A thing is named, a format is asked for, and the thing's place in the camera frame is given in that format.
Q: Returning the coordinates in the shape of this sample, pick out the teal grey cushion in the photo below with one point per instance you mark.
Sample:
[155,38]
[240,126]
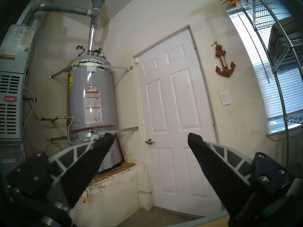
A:
[279,48]

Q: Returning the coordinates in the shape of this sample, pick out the brown anchor wall thermometer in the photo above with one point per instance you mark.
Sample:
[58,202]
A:
[225,71]

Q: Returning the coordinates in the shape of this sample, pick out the white light switch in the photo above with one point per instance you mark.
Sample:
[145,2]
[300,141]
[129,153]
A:
[225,98]

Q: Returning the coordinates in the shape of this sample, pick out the yellow gas line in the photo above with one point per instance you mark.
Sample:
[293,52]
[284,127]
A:
[47,119]

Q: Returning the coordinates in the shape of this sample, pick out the white window sill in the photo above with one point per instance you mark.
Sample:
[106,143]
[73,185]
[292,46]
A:
[279,134]

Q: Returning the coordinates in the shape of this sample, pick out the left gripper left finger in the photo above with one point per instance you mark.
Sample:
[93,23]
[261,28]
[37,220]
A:
[80,172]

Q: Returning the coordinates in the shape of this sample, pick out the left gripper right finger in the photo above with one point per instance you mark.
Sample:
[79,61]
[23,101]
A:
[222,179]

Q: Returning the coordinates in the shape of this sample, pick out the grey bryant furnace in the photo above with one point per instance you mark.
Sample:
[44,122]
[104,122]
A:
[11,87]

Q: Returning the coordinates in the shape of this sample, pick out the white panel door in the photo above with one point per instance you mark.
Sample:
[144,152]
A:
[180,106]

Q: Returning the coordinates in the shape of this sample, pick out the window with white blinds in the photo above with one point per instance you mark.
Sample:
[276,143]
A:
[262,87]

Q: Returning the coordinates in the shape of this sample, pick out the grey metal flue pipe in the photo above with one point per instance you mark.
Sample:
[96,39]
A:
[92,35]

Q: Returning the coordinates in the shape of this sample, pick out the silver door knob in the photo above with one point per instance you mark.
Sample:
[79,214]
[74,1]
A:
[149,141]

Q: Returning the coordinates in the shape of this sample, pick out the wooden ledge board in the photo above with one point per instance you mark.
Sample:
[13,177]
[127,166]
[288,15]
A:
[125,166]

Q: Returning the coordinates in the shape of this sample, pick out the grey water heater tank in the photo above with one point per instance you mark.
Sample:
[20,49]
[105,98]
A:
[78,98]

